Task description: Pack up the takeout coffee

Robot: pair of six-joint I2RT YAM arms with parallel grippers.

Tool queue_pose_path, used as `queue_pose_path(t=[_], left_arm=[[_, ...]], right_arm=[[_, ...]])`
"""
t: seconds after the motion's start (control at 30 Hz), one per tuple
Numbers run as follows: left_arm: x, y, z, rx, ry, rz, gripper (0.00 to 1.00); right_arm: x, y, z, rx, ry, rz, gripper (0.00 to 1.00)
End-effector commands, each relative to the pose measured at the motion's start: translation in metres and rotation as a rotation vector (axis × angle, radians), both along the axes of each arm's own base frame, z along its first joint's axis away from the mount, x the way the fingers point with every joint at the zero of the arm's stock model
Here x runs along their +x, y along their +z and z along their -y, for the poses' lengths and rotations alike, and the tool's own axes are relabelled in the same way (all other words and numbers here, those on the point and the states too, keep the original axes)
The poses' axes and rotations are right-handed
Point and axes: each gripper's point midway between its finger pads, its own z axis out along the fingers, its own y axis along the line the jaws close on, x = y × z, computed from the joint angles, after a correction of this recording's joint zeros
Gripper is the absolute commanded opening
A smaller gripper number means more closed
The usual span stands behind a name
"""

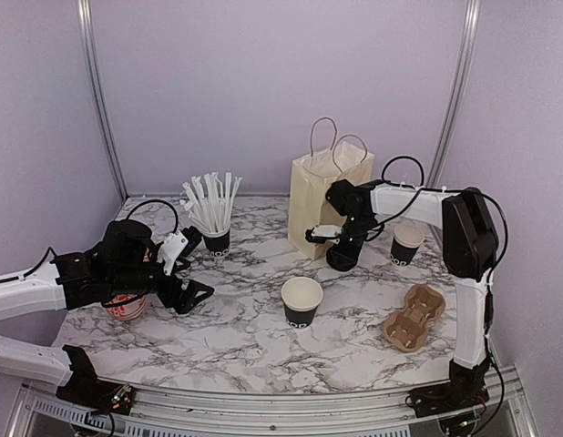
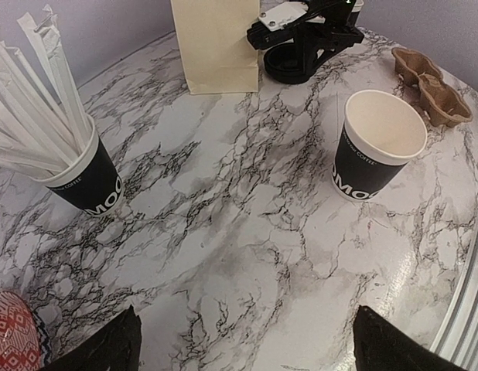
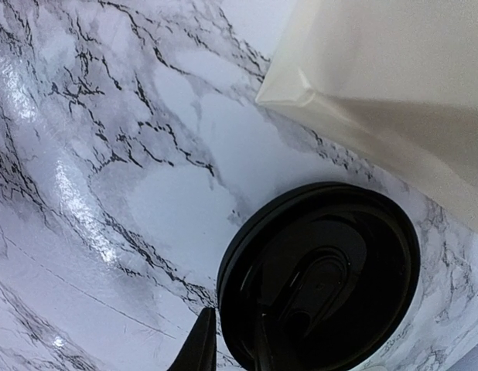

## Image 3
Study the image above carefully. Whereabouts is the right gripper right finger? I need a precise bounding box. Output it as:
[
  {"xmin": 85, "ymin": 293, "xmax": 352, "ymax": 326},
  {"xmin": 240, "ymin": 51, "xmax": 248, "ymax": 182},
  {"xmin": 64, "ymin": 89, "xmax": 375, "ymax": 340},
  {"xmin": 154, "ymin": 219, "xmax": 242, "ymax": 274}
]
[{"xmin": 254, "ymin": 314, "xmax": 297, "ymax": 371}]

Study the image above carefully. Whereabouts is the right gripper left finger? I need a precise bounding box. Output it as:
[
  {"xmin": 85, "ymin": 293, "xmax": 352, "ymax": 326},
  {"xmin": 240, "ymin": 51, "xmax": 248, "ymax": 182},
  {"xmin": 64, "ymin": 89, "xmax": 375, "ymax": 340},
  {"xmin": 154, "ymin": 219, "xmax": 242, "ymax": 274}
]
[{"xmin": 168, "ymin": 308, "xmax": 217, "ymax": 371}]

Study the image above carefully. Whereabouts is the black cup lid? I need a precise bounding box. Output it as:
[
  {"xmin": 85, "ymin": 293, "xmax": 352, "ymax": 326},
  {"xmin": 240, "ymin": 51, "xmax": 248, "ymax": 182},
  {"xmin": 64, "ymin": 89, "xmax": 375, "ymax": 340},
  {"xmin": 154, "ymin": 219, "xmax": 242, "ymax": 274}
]
[{"xmin": 217, "ymin": 182, "xmax": 420, "ymax": 370}]

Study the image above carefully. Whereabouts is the cream paper bag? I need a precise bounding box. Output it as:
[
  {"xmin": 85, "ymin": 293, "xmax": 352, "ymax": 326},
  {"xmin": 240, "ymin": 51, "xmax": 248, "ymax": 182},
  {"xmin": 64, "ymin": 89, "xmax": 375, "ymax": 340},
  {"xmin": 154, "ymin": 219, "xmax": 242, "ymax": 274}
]
[{"xmin": 257, "ymin": 1, "xmax": 478, "ymax": 233}]

